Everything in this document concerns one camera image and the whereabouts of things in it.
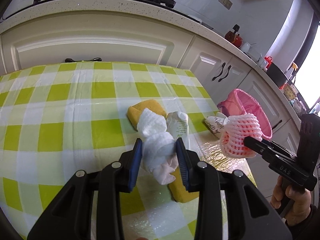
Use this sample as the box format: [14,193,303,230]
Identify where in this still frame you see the white paper towel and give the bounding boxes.
[137,108,178,185]

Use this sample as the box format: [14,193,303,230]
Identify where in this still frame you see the white floral paper carton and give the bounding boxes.
[166,111,190,150]

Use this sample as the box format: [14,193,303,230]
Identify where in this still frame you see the crushed white paper cup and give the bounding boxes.
[204,112,228,139]

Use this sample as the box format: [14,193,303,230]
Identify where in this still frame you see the pink foam fruit net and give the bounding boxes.
[220,113,263,159]

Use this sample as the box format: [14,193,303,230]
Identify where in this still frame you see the pink bag lined trash bin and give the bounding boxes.
[217,89,273,140]

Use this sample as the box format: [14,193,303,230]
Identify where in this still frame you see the person's right hand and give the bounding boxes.
[270,174,313,227]

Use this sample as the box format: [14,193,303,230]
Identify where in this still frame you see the yellow sponge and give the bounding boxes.
[169,167,199,203]
[126,99,168,131]

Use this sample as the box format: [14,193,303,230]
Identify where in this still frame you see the yellow patterned bowl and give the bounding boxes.
[283,83,297,101]

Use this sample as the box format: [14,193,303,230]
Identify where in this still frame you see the green checkered tablecloth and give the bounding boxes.
[1,62,252,238]

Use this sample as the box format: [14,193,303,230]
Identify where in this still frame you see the dark grey large pot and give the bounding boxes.
[266,63,288,88]

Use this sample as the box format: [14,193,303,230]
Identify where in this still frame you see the white ceramic jar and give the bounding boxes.
[240,42,251,54]

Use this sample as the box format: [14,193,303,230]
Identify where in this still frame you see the red lidded pot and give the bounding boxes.
[233,34,242,48]

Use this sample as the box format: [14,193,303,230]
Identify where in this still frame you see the amber oil bottle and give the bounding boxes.
[225,24,240,44]

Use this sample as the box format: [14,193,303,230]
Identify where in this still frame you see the white cabinet door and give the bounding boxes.
[1,11,193,73]

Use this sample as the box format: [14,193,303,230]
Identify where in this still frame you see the black cabinet handle left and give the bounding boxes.
[211,61,226,82]

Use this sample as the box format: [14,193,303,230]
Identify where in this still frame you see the black cabinet handle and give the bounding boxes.
[217,64,232,82]
[211,61,226,82]

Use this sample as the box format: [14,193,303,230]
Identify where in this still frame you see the black cabinet handle right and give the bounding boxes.
[217,64,232,82]

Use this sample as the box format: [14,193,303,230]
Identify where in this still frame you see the wall power socket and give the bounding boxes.
[219,0,233,10]

